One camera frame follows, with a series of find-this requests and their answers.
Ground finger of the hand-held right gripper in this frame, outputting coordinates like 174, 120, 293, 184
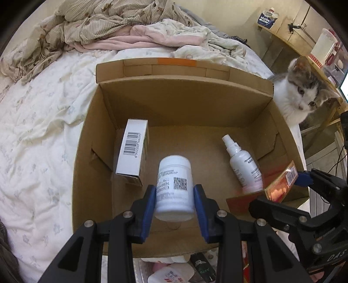
294, 168, 348, 208
249, 197, 314, 233

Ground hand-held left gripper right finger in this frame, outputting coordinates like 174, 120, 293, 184
192, 184, 313, 283

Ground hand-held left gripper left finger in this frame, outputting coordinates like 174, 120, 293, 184
38, 185, 157, 283

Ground orange gold carton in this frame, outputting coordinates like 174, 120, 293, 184
226, 160, 299, 218

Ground white plastic jar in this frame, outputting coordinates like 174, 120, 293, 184
154, 155, 196, 221

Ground brown cardboard box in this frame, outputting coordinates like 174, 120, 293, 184
71, 58, 310, 258

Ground black tube green print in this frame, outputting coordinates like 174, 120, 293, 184
190, 253, 216, 283

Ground white spray bottle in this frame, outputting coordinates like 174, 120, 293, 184
221, 134, 264, 194

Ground red packet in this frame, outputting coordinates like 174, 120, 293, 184
242, 242, 259, 283

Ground white barcode carton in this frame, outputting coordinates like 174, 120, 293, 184
115, 118, 150, 187

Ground white bottle red stripes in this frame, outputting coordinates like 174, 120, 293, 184
147, 263, 195, 283

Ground white grey kitten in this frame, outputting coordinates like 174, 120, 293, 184
268, 56, 341, 126

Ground white floral quilt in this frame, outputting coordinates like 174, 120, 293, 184
0, 49, 308, 283

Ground white canister red band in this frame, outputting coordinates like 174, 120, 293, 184
308, 28, 338, 69

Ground wooden shelf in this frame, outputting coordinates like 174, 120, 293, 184
256, 5, 348, 131

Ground person's dark grey clothing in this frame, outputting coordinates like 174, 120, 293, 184
0, 220, 20, 283

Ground cream patterned blanket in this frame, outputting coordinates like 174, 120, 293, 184
174, 26, 262, 66

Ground blue white bag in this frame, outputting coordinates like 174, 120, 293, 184
257, 8, 281, 29

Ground pink cloth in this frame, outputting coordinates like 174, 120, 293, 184
65, 19, 207, 53

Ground beige striped blanket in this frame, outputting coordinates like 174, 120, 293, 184
0, 0, 212, 85

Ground black cables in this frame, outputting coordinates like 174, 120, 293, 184
334, 133, 348, 179

